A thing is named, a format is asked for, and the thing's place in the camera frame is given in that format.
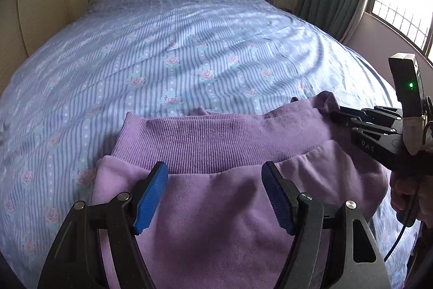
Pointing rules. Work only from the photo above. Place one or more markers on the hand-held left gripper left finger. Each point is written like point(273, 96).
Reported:
point(152, 197)

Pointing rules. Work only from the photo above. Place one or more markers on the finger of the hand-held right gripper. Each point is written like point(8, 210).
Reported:
point(372, 130)
point(365, 114)

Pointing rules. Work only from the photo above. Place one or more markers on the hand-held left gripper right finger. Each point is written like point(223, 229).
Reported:
point(279, 197)

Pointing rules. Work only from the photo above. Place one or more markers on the purple sweatshirt with green print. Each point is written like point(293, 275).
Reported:
point(220, 140)

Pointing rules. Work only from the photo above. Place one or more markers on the person's right hand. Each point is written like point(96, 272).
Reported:
point(399, 194)

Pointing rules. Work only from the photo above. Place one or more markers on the blue striped floral duvet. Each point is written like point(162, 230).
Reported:
point(169, 38)

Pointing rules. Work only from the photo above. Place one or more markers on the white wardrobe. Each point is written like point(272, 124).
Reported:
point(37, 14)

